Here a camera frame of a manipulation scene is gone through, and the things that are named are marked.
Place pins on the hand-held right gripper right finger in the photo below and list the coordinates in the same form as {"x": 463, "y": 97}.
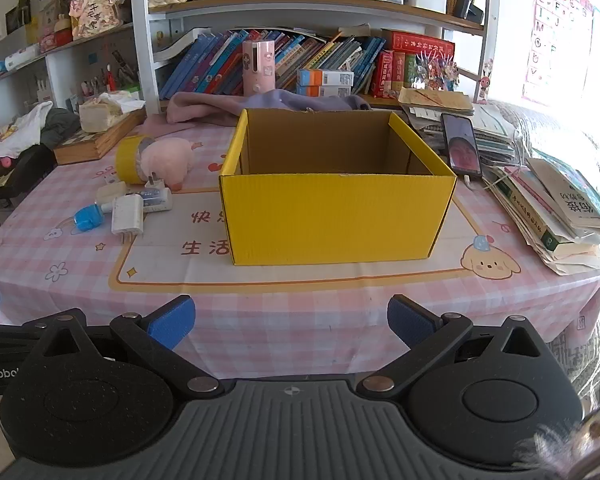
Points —
{"x": 410, "y": 321}

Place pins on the grey staple box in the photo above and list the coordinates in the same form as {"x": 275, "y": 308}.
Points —
{"x": 160, "y": 203}

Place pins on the cream tissue pack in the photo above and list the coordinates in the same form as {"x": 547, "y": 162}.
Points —
{"x": 107, "y": 112}

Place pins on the stack of magazines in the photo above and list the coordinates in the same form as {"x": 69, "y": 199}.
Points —
{"x": 545, "y": 232}

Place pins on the teal cover book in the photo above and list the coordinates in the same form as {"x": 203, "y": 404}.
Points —
{"x": 575, "y": 200}

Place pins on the pink carton box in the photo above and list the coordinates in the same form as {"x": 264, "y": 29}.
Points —
{"x": 259, "y": 67}

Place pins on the pink cloth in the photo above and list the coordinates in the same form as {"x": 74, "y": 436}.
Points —
{"x": 195, "y": 107}

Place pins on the white quilted blanket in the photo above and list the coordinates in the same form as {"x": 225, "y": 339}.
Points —
{"x": 570, "y": 130}

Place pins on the worn white paperback book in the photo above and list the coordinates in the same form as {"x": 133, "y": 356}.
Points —
{"x": 575, "y": 262}

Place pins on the white eraser block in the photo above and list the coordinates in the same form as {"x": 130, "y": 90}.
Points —
{"x": 127, "y": 215}

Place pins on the brown paper notebook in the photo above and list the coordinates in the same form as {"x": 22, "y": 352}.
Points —
{"x": 435, "y": 99}

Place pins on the row of blue spine books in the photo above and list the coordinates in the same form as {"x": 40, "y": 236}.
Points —
{"x": 205, "y": 65}

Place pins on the purple cloth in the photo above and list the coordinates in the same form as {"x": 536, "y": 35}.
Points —
{"x": 290, "y": 101}

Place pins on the red standing dictionaries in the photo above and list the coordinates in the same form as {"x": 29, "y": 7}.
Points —
{"x": 385, "y": 75}

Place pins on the red flat dictionary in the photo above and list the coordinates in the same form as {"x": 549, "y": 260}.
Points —
{"x": 420, "y": 42}

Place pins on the colourful figure card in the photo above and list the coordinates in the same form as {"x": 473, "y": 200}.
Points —
{"x": 436, "y": 71}

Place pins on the pink alphabet wall poster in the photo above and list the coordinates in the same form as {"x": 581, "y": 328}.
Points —
{"x": 555, "y": 35}

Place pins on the white pronged charger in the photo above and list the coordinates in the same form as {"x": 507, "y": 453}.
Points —
{"x": 156, "y": 181}

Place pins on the pink plush pig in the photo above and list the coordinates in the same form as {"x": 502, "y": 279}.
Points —
{"x": 170, "y": 160}

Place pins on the yellow cardboard box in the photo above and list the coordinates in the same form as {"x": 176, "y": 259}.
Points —
{"x": 340, "y": 220}

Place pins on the small cartoon figure sticker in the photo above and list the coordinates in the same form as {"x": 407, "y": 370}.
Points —
{"x": 484, "y": 82}

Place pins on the black smartphone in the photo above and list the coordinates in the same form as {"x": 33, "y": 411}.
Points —
{"x": 460, "y": 145}

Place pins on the dark grey garment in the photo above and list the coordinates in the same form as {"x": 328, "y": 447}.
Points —
{"x": 60, "y": 127}

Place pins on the grey fluffy garment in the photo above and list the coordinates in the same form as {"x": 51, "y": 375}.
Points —
{"x": 565, "y": 447}

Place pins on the small black box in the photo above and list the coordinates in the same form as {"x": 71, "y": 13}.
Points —
{"x": 467, "y": 9}

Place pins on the stack of loose papers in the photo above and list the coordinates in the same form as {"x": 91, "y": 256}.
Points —
{"x": 495, "y": 130}

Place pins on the pink doll figurine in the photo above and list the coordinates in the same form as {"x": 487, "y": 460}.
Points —
{"x": 94, "y": 7}

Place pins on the yellow tape roll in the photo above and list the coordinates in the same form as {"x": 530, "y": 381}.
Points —
{"x": 126, "y": 160}

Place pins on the small blue plastic object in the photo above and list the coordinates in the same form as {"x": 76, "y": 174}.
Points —
{"x": 87, "y": 219}

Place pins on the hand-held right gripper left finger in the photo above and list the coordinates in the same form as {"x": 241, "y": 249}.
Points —
{"x": 172, "y": 317}

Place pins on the white bookshelf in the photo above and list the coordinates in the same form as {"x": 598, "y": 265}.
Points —
{"x": 280, "y": 2}

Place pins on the orange and blue carton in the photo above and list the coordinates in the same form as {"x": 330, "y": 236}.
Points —
{"x": 325, "y": 77}
{"x": 325, "y": 91}

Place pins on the wooden chessboard box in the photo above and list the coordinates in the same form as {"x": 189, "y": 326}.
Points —
{"x": 95, "y": 147}

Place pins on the white side shelf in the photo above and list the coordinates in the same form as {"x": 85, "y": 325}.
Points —
{"x": 80, "y": 44}

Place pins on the white crumpled cloth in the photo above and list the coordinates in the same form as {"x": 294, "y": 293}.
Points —
{"x": 17, "y": 127}

